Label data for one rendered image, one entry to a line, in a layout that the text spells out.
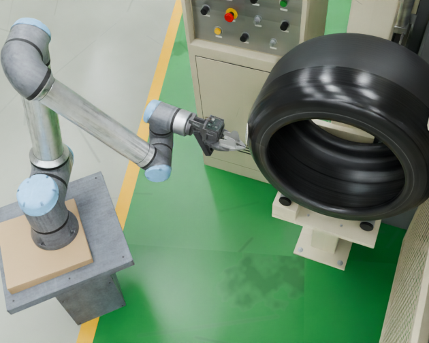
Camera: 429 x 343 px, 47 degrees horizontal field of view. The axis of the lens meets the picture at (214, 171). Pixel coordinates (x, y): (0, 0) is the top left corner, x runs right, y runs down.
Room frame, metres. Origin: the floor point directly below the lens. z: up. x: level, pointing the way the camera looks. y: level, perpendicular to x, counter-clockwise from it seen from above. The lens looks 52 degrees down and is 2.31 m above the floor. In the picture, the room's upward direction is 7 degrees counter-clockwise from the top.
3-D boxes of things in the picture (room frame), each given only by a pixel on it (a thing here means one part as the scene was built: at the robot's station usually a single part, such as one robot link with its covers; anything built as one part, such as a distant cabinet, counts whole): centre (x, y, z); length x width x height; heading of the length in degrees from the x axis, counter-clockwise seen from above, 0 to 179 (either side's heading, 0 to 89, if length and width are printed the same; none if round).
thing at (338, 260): (1.26, -0.54, 0.01); 0.27 x 0.27 x 0.02; 61
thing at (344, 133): (1.18, -0.52, 0.90); 0.40 x 0.03 x 0.10; 61
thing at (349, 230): (1.02, -0.44, 0.80); 0.37 x 0.36 x 0.02; 61
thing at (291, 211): (1.09, -0.31, 0.83); 0.36 x 0.09 x 0.06; 151
